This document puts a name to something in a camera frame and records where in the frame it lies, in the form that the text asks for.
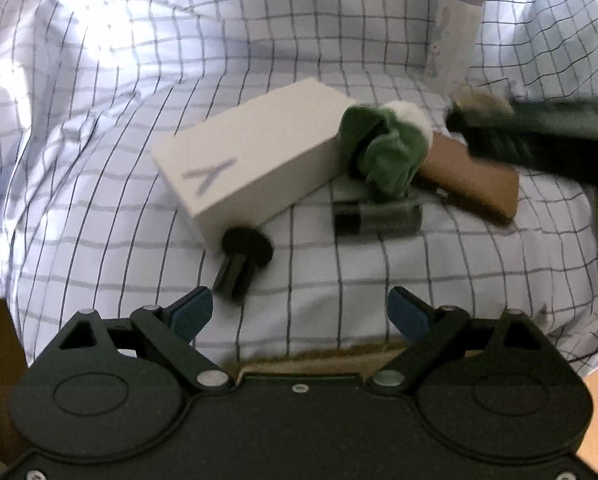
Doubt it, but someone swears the white rectangular carton box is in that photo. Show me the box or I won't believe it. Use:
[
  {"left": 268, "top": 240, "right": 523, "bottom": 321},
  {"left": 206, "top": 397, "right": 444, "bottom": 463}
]
[{"left": 151, "top": 79, "right": 354, "bottom": 249}]

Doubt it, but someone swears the brown leather glasses case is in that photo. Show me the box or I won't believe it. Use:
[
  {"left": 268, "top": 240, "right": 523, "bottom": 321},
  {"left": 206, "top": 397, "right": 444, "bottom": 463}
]
[{"left": 413, "top": 132, "right": 520, "bottom": 226}]

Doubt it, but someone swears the woven basket with fabric liner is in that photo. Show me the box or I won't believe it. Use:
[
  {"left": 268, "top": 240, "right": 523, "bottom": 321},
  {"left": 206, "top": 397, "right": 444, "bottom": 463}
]
[{"left": 225, "top": 342, "right": 409, "bottom": 380}]

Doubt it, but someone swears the dark cylindrical battery tube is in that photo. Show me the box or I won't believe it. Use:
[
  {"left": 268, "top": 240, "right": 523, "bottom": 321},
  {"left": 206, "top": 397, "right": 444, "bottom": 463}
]
[{"left": 331, "top": 200, "right": 423, "bottom": 236}]

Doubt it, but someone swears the black mushroom-shaped knob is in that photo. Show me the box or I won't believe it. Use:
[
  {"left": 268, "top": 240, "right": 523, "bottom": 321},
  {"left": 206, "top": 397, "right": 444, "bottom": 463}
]
[{"left": 213, "top": 226, "right": 274, "bottom": 304}]

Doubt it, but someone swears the purple lidded water bottle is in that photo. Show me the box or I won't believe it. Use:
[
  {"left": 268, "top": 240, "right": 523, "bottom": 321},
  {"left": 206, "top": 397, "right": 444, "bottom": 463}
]
[{"left": 424, "top": 0, "right": 486, "bottom": 96}]

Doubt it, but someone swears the green and white plush toy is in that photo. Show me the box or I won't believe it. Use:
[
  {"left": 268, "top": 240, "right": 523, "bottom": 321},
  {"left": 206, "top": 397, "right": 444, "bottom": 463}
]
[{"left": 337, "top": 101, "right": 433, "bottom": 203}]

